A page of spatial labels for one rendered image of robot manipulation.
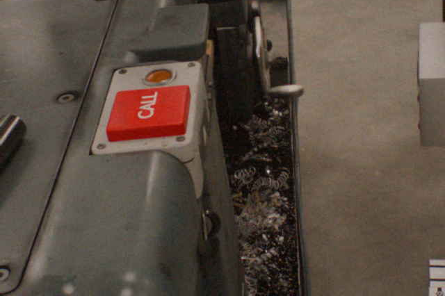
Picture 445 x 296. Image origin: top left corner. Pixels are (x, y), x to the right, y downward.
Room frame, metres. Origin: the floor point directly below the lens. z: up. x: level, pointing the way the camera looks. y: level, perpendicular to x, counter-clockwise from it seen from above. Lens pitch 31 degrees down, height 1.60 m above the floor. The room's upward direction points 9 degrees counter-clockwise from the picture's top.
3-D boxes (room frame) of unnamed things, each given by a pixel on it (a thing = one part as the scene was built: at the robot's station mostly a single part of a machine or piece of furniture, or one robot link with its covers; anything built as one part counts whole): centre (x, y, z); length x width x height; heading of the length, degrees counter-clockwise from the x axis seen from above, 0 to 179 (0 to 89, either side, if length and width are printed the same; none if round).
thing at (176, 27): (0.77, 0.04, 1.24); 0.09 x 0.08 x 0.03; 173
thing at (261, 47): (1.71, -0.08, 0.75); 0.27 x 0.10 x 0.23; 173
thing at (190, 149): (0.62, 0.06, 1.23); 0.13 x 0.08 x 0.05; 173
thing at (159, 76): (0.66, 0.05, 1.26); 0.02 x 0.02 x 0.01
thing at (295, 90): (1.59, -0.13, 0.69); 0.08 x 0.03 x 0.03; 83
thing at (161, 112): (0.60, 0.06, 1.26); 0.06 x 0.06 x 0.02; 83
